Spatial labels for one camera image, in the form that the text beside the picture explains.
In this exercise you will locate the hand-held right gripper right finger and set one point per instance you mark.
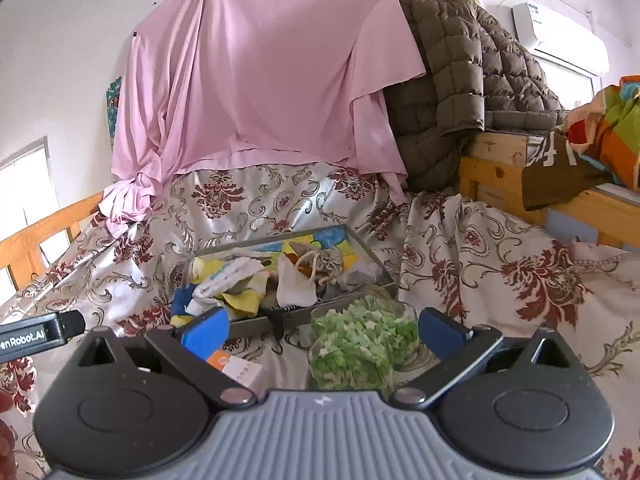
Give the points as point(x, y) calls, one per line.
point(442, 332)

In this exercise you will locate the cartoon print tray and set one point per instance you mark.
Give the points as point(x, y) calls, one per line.
point(250, 326)

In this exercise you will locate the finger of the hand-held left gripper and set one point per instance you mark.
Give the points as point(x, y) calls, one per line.
point(72, 325)

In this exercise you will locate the wooden bed rail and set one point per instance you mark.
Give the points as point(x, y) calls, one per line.
point(35, 240)

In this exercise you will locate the floral satin bedspread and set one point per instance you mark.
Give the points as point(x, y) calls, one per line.
point(500, 270)

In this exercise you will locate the teal floral wall poster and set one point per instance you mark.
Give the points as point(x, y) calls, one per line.
point(112, 110)

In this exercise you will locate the white patterned sock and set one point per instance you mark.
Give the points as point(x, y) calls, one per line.
point(225, 280)

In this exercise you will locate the white face mask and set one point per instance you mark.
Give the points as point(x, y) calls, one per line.
point(295, 285)

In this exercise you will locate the brown quilted jacket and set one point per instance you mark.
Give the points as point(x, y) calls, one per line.
point(440, 85)

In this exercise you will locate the pink bed sheet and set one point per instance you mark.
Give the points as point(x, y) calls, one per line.
point(250, 85)

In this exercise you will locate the grey knitted cloth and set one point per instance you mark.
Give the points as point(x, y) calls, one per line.
point(325, 260)

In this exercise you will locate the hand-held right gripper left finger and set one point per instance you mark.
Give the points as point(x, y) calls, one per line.
point(205, 334)

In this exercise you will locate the brown printed cloth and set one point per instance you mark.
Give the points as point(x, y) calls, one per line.
point(555, 180)

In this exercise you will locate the white air conditioner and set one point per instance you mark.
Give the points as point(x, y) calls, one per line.
point(560, 35)

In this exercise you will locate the blue cloth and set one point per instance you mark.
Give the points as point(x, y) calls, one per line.
point(182, 305)

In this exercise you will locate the yellow cloth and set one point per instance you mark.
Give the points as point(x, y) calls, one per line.
point(245, 305)

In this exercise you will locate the wooden bed frame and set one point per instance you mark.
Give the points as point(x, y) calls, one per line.
point(492, 175)

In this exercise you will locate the window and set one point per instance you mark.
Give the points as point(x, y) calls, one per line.
point(25, 185)

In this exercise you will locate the orange and white box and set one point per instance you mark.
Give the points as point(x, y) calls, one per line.
point(240, 367)

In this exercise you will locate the colourful patchwork blanket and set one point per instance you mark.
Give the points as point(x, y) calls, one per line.
point(610, 130)

